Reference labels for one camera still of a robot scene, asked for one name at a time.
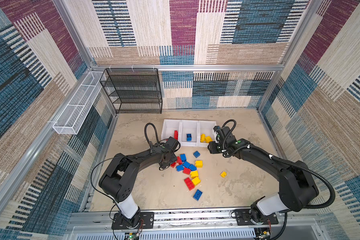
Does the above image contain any white three-compartment bin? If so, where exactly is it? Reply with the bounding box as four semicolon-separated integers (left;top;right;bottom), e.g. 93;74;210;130
161;119;217;148

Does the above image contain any dark blue brick top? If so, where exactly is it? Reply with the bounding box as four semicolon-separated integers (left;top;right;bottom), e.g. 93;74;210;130
186;134;192;142

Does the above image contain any white wire mesh basket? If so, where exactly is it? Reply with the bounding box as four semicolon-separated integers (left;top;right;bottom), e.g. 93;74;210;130
53;72;103;135

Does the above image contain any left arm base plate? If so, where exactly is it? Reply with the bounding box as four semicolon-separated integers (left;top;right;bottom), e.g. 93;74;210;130
112;211;155;230

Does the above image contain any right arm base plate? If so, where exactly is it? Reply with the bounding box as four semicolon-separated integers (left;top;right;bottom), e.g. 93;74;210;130
231;209;279;226

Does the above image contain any aluminium front rail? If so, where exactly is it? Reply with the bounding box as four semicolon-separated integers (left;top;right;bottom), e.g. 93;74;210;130
65;207;322;234

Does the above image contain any black wire shelf rack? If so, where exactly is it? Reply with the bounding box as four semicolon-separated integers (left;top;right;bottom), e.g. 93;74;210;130
100;68;163;114

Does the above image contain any blue brick bottom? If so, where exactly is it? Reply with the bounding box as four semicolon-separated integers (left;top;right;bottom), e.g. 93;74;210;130
193;190;203;201

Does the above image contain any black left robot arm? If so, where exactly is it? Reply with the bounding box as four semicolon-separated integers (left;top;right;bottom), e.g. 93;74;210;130
99;123;181;228

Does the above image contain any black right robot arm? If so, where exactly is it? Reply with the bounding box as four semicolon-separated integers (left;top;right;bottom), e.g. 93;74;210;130
208;124;336;225

